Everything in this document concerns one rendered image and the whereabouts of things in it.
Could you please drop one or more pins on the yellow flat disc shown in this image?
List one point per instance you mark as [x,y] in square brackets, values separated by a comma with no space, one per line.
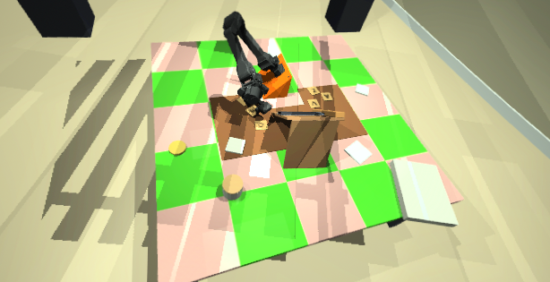
[177,147]

